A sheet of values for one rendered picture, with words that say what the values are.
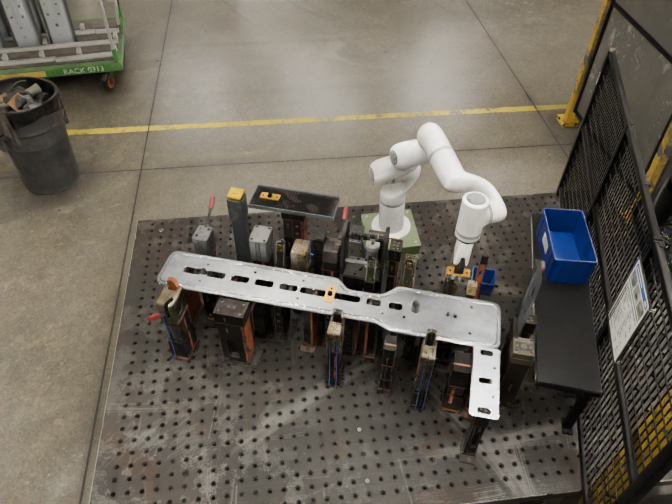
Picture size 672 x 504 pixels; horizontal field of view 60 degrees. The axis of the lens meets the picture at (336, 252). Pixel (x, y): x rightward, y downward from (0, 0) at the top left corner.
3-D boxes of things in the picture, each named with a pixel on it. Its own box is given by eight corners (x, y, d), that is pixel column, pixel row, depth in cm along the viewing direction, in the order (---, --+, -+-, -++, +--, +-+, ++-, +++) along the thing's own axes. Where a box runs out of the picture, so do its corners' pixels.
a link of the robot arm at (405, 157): (403, 182, 269) (370, 190, 266) (397, 157, 269) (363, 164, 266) (439, 161, 219) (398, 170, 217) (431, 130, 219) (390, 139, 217)
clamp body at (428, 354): (404, 409, 231) (414, 360, 207) (408, 384, 240) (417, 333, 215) (427, 414, 230) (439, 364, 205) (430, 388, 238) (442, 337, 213)
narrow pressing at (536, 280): (516, 341, 218) (540, 281, 194) (516, 317, 226) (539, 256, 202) (518, 341, 218) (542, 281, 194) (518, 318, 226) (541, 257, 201)
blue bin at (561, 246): (545, 281, 235) (555, 259, 226) (535, 229, 256) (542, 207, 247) (587, 285, 234) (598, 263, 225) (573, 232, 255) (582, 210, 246)
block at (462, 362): (437, 410, 231) (448, 371, 211) (440, 386, 239) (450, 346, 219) (462, 415, 230) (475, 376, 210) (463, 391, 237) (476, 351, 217)
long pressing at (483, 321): (151, 288, 235) (150, 286, 234) (173, 249, 251) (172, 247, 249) (499, 351, 216) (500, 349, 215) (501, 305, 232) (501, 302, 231)
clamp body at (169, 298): (167, 361, 246) (148, 307, 220) (180, 333, 256) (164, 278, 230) (190, 366, 244) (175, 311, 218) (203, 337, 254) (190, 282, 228)
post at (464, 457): (459, 461, 217) (473, 423, 196) (460, 434, 224) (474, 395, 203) (476, 465, 216) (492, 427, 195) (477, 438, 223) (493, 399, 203)
